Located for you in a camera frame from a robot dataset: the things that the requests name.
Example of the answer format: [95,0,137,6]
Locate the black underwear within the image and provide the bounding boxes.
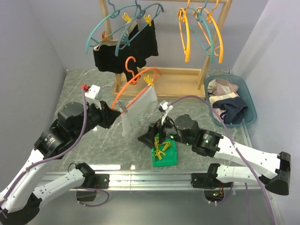
[118,20,158,81]
[93,23,139,74]

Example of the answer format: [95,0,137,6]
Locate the yellow hanger left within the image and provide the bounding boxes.
[178,0,190,63]

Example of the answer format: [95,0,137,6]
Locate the black underwear front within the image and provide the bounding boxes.
[118,20,158,81]

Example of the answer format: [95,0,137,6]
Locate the teal hanger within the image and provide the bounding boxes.
[186,0,215,63]
[85,0,137,54]
[114,0,165,56]

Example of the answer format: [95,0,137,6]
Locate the teal hanger middle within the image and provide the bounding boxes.
[114,0,165,56]

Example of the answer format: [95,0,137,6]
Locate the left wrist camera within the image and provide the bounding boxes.
[80,84,104,109]

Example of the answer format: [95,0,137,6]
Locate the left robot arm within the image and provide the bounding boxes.
[0,101,120,225]

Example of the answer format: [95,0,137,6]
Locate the white underwear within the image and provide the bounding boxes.
[121,86,158,137]

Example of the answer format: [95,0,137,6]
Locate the wooden clothes rack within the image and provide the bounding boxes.
[112,0,232,99]

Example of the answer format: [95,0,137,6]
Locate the yellow clothespin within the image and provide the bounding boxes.
[143,75,155,87]
[143,15,152,27]
[122,13,132,23]

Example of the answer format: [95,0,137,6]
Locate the yellow clothespins in bin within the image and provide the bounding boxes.
[153,137,171,161]

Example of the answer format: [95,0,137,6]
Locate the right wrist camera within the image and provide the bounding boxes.
[158,100,173,125]

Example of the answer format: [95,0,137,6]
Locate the teal hanger right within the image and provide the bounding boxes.
[186,0,215,63]

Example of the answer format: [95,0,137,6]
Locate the teal laundry basket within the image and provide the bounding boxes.
[204,75,257,127]

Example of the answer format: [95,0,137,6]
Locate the beige underwear in basket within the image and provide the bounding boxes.
[207,78,239,104]

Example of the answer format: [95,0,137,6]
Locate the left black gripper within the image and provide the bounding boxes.
[72,98,121,140]

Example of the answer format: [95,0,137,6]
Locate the green plastic bin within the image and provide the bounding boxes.
[151,136,177,167]

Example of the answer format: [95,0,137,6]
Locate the yellow hanger right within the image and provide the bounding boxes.
[193,0,224,64]

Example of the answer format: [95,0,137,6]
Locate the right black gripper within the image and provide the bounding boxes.
[138,112,193,149]

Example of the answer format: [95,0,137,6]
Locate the yellow hanger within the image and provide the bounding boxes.
[178,0,190,63]
[193,0,224,64]

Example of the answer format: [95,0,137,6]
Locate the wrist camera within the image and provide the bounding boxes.
[158,100,173,125]
[80,84,104,109]

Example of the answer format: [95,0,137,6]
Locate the black underwear back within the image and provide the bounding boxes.
[93,23,139,74]

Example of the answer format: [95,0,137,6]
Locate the orange clothes hanger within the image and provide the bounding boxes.
[111,56,162,109]

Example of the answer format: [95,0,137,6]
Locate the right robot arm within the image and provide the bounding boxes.
[138,114,291,195]

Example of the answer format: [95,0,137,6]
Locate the navy underwear in basket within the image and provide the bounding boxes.
[212,97,248,124]

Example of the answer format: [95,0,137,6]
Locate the grey clothespin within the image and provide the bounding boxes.
[118,101,128,114]

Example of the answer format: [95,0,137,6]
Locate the teal hanger left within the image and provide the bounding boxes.
[85,0,137,54]

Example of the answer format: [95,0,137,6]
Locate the yellow clothespin on teal hanger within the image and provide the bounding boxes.
[122,13,132,23]

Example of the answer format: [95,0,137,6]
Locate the aluminium mounting rail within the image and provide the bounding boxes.
[31,171,272,225]

